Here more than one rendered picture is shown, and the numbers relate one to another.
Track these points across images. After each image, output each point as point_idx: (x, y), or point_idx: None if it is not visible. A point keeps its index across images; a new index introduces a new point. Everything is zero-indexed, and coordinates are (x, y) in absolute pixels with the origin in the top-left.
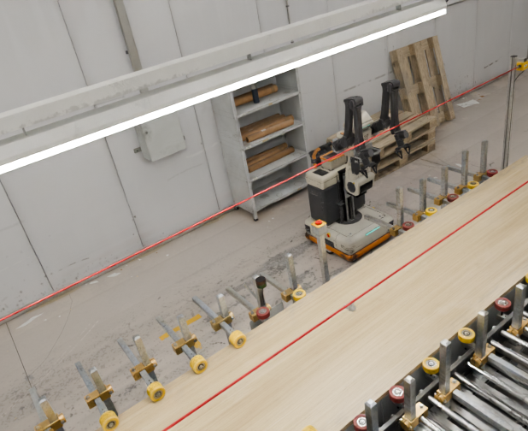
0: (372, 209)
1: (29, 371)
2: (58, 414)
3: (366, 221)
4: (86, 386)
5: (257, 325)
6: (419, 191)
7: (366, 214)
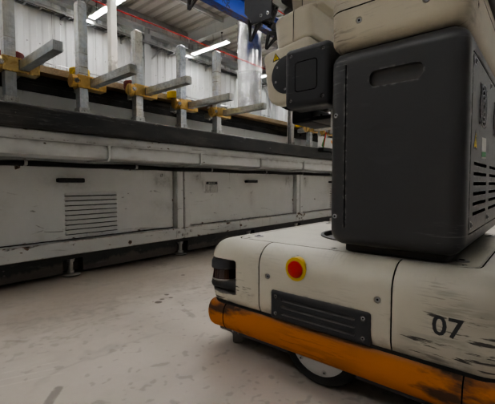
0: (291, 245)
1: None
2: None
3: (298, 232)
4: None
5: (330, 145)
6: (185, 66)
7: (263, 103)
